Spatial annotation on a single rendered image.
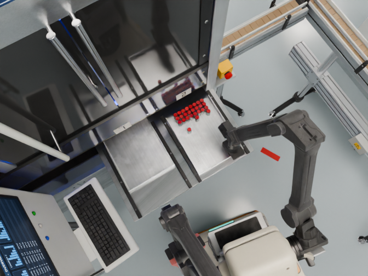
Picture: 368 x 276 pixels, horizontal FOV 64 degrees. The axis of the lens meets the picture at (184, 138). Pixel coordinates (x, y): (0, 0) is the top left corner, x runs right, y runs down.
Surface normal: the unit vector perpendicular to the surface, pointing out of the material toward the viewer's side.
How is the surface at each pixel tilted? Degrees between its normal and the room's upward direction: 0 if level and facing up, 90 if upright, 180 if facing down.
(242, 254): 42
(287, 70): 0
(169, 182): 0
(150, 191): 0
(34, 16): 90
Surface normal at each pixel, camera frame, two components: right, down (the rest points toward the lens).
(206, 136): -0.03, -0.25
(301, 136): 0.01, -0.50
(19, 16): 0.51, 0.83
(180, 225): -0.22, -0.80
